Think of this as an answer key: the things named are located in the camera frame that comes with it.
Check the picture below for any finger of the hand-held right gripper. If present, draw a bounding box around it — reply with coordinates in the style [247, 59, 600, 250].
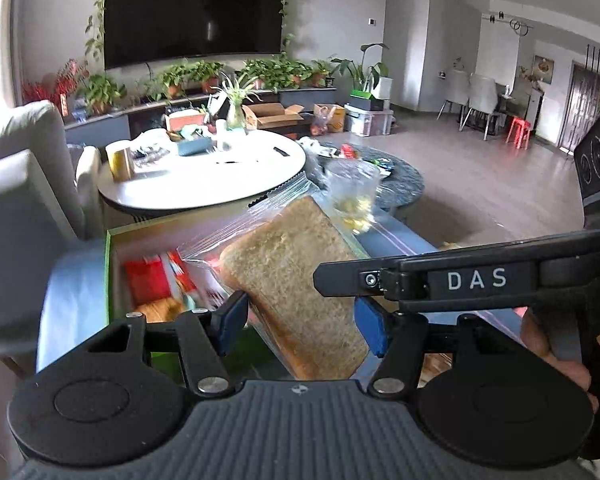
[313, 255, 407, 296]

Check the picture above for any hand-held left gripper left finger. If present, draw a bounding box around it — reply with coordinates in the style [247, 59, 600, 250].
[86, 289, 251, 397]

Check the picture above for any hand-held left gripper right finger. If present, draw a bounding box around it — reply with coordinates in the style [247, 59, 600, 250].
[352, 296, 518, 398]

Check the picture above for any sliced bread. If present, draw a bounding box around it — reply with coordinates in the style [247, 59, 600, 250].
[176, 172, 381, 381]

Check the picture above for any white red snack packet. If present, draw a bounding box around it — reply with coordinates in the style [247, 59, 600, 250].
[164, 249, 201, 308]

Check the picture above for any orange snack packet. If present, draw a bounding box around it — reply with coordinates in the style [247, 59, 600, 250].
[134, 297, 187, 325]

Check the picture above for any green cardboard box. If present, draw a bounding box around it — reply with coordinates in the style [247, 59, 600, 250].
[102, 206, 376, 378]

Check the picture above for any person's right hand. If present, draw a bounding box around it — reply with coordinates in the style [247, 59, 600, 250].
[520, 307, 593, 394]

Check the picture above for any glass mug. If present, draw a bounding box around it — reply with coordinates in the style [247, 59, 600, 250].
[324, 159, 382, 235]

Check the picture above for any dark round table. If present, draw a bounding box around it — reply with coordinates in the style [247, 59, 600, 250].
[300, 141, 427, 213]

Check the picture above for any white round table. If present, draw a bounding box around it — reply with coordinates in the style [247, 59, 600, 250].
[97, 129, 308, 214]

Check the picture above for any red stool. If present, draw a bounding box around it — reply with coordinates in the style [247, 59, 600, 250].
[505, 115, 534, 151]

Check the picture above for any plastic bag of fruit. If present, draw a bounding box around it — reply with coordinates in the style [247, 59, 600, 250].
[309, 109, 332, 138]

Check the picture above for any clear storage box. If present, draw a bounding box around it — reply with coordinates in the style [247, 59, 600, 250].
[343, 104, 396, 138]

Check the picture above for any brown cardboard box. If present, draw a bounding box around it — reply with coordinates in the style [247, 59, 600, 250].
[312, 103, 349, 134]

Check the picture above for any blue striped tablecloth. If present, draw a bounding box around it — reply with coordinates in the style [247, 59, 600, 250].
[34, 212, 526, 376]

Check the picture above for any green and black box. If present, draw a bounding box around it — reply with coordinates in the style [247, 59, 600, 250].
[349, 90, 386, 112]

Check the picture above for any open cardboard box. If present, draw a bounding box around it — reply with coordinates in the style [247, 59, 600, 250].
[242, 102, 306, 132]

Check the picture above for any teal tray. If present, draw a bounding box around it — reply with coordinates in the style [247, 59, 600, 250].
[176, 137, 214, 157]

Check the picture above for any white sideboard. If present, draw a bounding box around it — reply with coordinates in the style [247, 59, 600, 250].
[500, 84, 546, 128]

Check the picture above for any grey dining chair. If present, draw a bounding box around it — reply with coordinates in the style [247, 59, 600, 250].
[436, 68, 474, 122]
[461, 73, 502, 141]

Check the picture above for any tall plant in white pot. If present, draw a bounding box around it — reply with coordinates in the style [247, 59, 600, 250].
[329, 42, 395, 102]

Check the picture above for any white cushion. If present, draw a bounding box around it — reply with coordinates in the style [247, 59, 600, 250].
[74, 145, 104, 241]

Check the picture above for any yellow can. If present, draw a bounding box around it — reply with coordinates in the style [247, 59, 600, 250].
[104, 139, 134, 182]

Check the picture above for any spider plant in glass vase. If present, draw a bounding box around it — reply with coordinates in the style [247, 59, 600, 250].
[211, 72, 260, 132]

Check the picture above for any dark entrance door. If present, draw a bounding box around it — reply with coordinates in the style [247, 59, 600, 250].
[559, 59, 600, 155]

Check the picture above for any orange box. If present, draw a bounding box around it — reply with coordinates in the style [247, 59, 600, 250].
[164, 110, 209, 133]

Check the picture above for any grey armchair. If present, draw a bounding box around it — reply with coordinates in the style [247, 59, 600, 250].
[0, 100, 90, 361]

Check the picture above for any row of green potted plants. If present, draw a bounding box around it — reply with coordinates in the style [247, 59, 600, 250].
[76, 56, 335, 115]

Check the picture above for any red flower arrangement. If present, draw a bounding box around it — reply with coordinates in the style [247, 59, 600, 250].
[21, 59, 90, 117]

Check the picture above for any black television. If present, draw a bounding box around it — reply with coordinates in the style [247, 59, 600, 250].
[102, 0, 287, 71]

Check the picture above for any trailing vine plant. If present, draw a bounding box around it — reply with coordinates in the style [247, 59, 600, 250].
[84, 0, 297, 61]

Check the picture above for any framed wall picture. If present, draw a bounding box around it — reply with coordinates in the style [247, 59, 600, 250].
[532, 54, 556, 86]

